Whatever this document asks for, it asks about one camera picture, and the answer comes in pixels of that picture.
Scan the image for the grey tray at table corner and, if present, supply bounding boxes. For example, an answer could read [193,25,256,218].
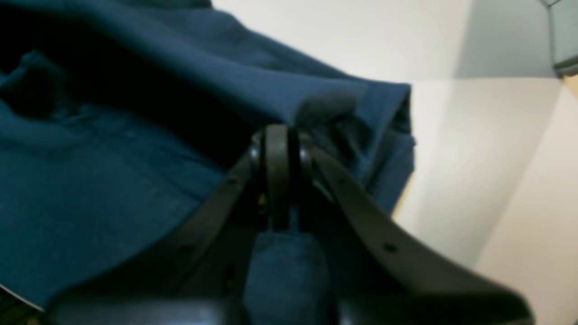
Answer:
[540,0,578,77]

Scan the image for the dark blue T-shirt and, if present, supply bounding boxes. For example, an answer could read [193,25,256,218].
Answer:
[1,0,415,308]

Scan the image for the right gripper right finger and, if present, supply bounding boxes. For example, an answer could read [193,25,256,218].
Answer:
[294,131,535,325]

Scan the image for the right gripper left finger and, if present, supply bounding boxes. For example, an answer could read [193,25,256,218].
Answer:
[43,124,289,325]

